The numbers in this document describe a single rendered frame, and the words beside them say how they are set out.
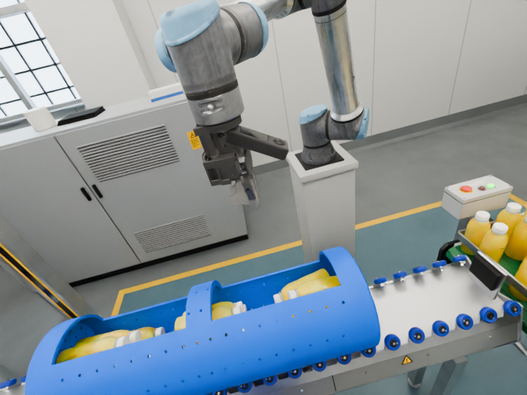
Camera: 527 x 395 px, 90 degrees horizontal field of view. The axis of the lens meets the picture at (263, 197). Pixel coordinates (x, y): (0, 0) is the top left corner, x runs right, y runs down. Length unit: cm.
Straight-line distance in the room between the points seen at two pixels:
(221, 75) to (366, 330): 65
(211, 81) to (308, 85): 308
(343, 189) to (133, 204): 171
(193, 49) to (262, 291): 76
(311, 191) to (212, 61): 112
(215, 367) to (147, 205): 186
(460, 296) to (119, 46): 303
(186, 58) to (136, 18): 289
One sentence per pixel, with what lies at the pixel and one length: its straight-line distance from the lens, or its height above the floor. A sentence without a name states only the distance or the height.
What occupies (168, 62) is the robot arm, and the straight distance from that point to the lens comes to 65.
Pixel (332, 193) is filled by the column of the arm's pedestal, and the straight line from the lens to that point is 151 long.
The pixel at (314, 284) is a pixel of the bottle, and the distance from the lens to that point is 80.
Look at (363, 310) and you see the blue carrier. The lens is 74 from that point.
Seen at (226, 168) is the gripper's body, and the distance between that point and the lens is 50.
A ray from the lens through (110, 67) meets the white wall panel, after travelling 312.
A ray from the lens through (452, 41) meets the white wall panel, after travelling 437.
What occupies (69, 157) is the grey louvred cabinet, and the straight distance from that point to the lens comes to 242.
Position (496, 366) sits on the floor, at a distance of 215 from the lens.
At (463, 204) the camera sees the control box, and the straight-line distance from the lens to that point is 126.
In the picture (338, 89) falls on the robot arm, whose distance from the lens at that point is 122.
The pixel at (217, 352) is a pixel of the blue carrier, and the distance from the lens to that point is 74.
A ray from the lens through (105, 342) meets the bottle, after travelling 94.
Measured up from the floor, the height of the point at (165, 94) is 148.
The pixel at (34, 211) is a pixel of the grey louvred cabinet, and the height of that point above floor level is 92.
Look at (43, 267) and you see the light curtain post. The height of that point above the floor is 123.
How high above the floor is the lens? 181
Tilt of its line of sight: 34 degrees down
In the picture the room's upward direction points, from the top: 14 degrees counter-clockwise
